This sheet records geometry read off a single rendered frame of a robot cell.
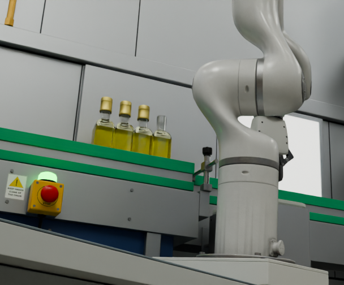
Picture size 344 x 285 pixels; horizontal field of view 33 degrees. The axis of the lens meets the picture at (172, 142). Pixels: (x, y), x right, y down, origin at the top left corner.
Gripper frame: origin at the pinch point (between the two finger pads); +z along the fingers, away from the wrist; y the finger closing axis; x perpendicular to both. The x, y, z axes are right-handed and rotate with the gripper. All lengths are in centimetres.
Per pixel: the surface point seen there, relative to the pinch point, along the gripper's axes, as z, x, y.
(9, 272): 39, 62, 68
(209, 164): -2.3, -8.3, 13.4
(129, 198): 9.6, -10.3, 34.4
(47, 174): 9, -4, 56
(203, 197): 6.1, -10.7, 13.7
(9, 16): -50, -38, 70
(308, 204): -0.3, -22.9, -27.3
